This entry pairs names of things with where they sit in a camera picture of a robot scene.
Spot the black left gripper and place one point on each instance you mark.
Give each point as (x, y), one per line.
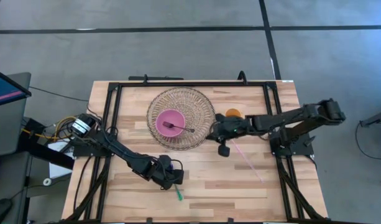
(160, 174)

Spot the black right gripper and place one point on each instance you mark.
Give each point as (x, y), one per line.
(236, 127)

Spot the dark metal fork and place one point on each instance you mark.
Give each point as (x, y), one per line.
(177, 126)

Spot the pink drinking straw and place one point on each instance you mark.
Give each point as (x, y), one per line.
(247, 161)

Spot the pink plastic bowl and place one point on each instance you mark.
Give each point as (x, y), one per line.
(170, 116)

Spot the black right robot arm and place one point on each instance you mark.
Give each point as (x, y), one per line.
(286, 119)

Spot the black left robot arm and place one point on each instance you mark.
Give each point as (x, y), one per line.
(122, 151)

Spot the orange plastic cup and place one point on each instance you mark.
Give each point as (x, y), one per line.
(233, 112)

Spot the round woven wicker placemat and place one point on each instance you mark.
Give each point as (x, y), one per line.
(196, 105)

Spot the small black table clamp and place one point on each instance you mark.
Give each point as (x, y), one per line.
(230, 220)
(149, 220)

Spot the white paper sheet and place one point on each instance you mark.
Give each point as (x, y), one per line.
(58, 171)

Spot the white tape roll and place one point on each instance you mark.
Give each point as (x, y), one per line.
(47, 182)

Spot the grey stand leg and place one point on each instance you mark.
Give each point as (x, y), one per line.
(376, 118)

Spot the black computer mouse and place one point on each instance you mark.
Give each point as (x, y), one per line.
(2, 208)

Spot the computer monitor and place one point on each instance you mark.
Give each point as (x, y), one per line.
(5, 88)

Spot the black aluminium table frame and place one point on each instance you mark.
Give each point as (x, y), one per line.
(193, 84)

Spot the black bar bracket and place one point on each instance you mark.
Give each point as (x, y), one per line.
(159, 78)

